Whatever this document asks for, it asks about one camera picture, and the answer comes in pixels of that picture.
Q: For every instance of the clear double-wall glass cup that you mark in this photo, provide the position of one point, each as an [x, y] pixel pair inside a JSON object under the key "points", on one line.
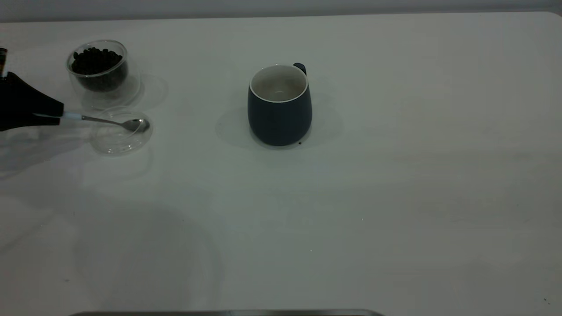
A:
{"points": [[90, 96]]}

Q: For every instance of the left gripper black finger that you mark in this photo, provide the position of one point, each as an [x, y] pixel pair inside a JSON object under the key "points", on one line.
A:
{"points": [[22, 98], [22, 123]]}

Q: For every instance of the dark blue ceramic mug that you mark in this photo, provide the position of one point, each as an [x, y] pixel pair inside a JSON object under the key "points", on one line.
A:
{"points": [[279, 123]]}

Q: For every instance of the dark coffee beans heap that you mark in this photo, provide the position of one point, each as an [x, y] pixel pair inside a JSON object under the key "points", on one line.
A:
{"points": [[99, 66]]}

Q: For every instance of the clear round glass lid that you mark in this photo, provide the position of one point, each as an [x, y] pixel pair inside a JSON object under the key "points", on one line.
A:
{"points": [[118, 142]]}

